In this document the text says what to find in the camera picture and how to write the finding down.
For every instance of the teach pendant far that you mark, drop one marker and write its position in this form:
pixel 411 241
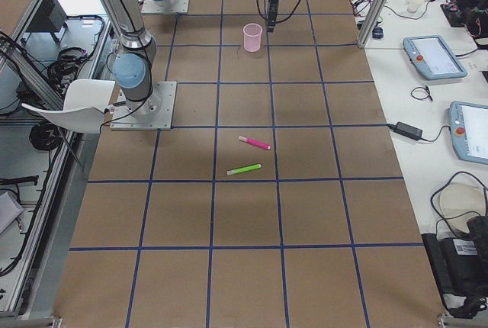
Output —
pixel 433 58

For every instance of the black power adapter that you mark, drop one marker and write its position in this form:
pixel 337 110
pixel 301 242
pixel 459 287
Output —
pixel 405 130

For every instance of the pink mesh cup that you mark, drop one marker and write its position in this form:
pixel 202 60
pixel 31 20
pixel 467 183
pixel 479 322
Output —
pixel 252 35

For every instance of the aluminium frame post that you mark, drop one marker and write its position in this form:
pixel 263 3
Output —
pixel 370 22

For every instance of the teach pendant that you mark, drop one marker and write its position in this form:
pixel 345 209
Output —
pixel 433 58
pixel 468 129

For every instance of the green pen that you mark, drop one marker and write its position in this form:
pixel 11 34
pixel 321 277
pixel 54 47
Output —
pixel 244 169

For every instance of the teach pendant near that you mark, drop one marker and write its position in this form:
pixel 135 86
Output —
pixel 468 129

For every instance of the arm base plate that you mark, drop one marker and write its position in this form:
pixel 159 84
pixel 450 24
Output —
pixel 156 113
pixel 165 7

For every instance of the pink pen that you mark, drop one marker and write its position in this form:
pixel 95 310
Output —
pixel 254 142

